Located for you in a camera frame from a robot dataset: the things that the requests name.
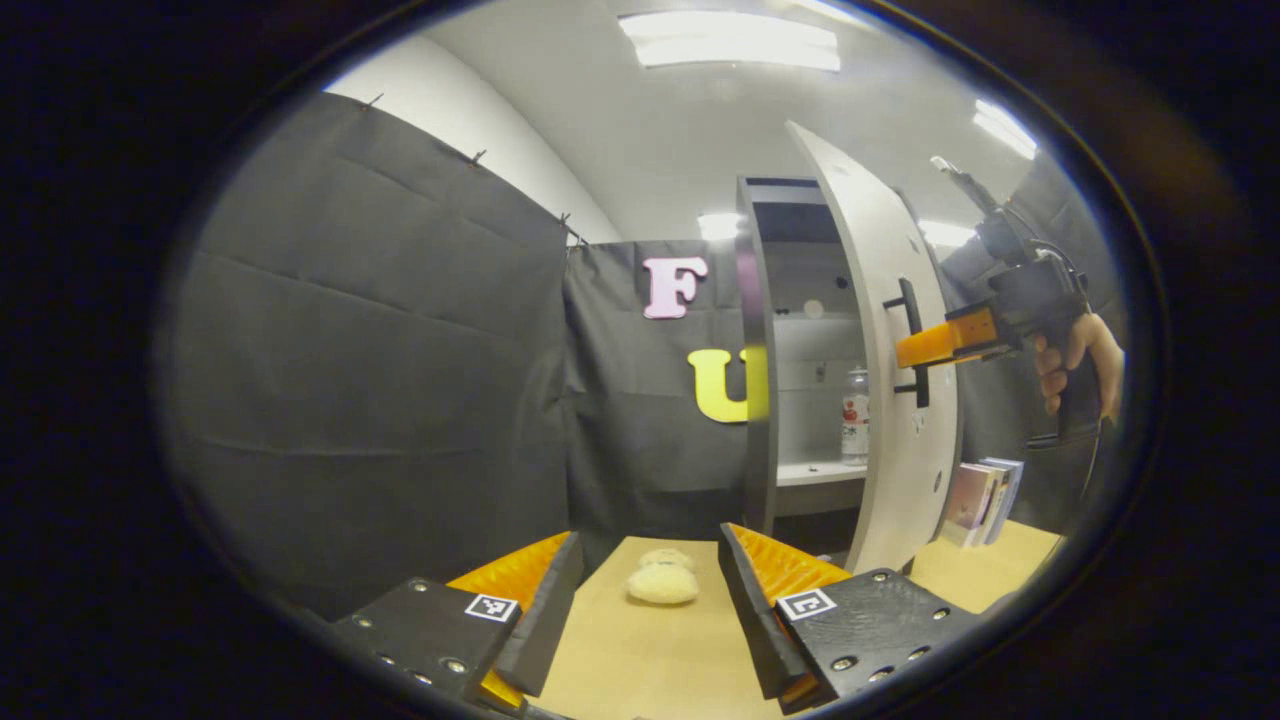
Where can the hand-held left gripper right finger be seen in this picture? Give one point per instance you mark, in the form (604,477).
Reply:
(750,620)

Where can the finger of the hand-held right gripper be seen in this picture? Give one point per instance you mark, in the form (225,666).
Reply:
(935,345)

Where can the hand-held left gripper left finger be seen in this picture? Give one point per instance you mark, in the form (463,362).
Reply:
(545,630)

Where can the clear bottle with red label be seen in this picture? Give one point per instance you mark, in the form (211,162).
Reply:
(855,420)

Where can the grey cabinet door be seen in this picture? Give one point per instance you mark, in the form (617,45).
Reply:
(880,240)

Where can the dark grey cabinet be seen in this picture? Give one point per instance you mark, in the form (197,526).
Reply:
(757,400)

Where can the white cabinet shelf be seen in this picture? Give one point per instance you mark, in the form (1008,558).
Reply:
(815,472)

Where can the grey book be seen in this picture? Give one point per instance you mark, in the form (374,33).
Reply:
(1015,480)

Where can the pink book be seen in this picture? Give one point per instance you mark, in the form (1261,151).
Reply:
(965,500)

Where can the white book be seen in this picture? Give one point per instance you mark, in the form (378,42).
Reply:
(1000,490)

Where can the black backdrop cloth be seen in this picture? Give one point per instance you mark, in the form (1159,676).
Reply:
(380,350)

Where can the large ceiling light panel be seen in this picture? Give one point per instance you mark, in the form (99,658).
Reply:
(730,40)

